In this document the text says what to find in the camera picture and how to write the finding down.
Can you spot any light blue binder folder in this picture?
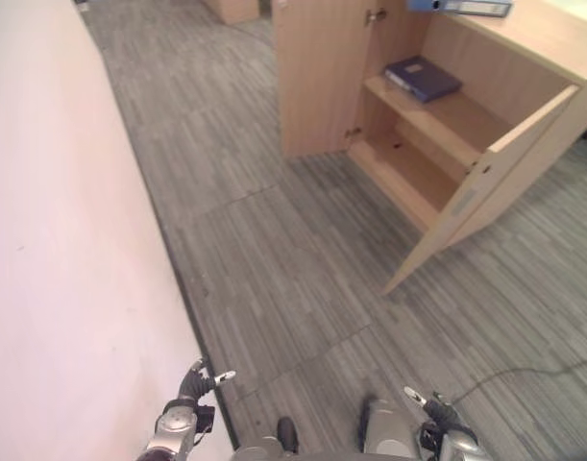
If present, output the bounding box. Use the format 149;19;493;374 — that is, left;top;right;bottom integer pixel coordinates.
404;0;515;19

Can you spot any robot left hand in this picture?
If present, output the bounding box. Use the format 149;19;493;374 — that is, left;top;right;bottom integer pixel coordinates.
179;356;237;400

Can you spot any robot left dark foot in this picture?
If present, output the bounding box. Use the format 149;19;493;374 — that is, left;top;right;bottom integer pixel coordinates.
276;416;300;455

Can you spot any wooden office cabinet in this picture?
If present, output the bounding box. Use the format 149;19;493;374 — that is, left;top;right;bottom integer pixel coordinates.
346;0;587;251

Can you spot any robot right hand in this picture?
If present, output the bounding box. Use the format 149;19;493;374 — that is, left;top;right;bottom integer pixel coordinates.
403;385;468;430

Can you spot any hinged wooden cabinet door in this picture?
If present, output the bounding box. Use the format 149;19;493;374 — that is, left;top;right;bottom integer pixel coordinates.
272;0;429;158

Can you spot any wooden cabinet shelf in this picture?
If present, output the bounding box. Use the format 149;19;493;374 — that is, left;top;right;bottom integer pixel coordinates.
362;74;516;170

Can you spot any black floor cable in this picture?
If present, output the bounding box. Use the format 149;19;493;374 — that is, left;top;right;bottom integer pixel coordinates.
452;352;587;403

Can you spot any dark blue folder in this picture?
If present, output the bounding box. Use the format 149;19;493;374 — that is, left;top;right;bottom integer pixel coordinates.
383;55;464;104

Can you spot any robot right silver leg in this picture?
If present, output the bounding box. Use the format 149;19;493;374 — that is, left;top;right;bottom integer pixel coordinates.
357;394;420;457

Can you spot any wooden cabinet door with handle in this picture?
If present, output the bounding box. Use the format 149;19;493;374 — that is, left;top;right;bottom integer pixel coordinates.
381;84;583;296

